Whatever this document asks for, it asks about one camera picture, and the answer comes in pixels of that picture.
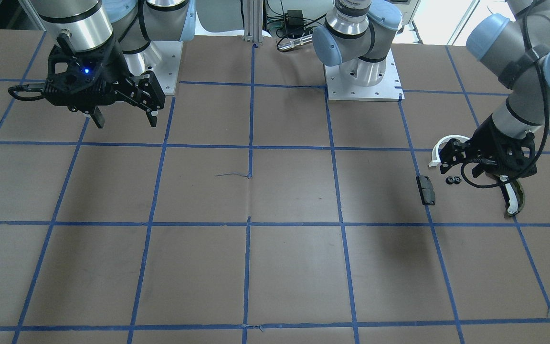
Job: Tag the dark grey brake pad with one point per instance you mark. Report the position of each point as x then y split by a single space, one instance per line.
426 190

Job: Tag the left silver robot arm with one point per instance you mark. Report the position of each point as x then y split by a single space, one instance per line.
357 36

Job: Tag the white curved plastic part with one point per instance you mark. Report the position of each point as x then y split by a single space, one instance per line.
435 157

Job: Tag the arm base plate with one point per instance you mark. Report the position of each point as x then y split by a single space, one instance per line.
358 80
163 58

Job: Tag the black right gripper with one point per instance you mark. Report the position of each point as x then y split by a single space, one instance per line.
112 67

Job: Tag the green curved brake shoe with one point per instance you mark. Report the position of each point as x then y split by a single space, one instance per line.
514 196

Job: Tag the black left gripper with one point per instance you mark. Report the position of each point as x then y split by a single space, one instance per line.
493 139

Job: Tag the aluminium frame post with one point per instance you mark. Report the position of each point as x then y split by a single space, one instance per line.
252 16

